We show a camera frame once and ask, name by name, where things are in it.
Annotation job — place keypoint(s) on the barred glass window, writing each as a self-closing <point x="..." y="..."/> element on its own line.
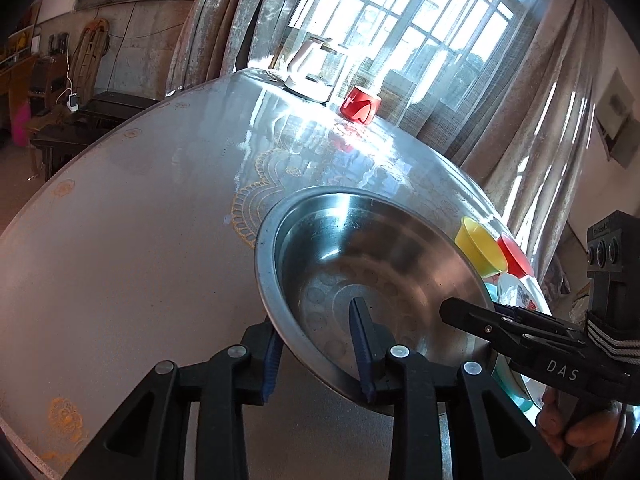
<point x="400" y="25"/>

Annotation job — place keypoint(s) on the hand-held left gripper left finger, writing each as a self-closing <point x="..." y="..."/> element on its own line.
<point x="272" y="365"/>

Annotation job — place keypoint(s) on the white floral plate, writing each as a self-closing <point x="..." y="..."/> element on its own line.
<point x="520" y="287"/>

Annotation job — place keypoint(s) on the person's right hand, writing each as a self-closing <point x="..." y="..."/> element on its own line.
<point x="585" y="435"/>

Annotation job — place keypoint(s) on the orange wooden cabinet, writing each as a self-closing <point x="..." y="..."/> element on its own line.
<point x="15" y="80"/>

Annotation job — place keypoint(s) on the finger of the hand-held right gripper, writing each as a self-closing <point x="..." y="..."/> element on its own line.
<point x="470" y="317"/>
<point x="545" y="327"/>

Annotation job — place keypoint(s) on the grey wall electrical box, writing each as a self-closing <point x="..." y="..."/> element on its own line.
<point x="620" y="120"/>

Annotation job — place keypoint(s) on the pink plastic object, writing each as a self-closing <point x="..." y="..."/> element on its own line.
<point x="20" y="125"/>

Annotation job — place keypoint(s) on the red mug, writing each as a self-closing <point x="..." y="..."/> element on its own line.
<point x="357" y="105"/>

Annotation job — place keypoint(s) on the stainless steel basin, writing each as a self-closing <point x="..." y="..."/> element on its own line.
<point x="360" y="250"/>

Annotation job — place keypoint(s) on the white power adapter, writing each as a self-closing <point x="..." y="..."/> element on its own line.
<point x="73" y="103"/>

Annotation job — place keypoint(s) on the yellow plastic bowl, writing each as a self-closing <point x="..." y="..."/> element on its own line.
<point x="480" y="245"/>

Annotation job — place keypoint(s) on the white electric kettle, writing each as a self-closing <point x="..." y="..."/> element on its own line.
<point x="305" y="65"/>

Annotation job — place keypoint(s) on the red plastic bowl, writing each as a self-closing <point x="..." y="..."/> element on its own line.
<point x="515" y="257"/>

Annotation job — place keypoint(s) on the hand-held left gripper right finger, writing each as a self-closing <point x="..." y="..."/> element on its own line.
<point x="362" y="345"/>

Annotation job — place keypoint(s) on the grey velvet curtain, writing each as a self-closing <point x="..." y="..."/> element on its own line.
<point x="540" y="135"/>
<point x="225" y="25"/>

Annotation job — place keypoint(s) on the dark wooden stool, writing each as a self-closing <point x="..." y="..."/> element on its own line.
<point x="65" y="137"/>
<point x="115" y="102"/>

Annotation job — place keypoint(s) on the wooden folding chair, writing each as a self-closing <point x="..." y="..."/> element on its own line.
<point x="85" y="60"/>

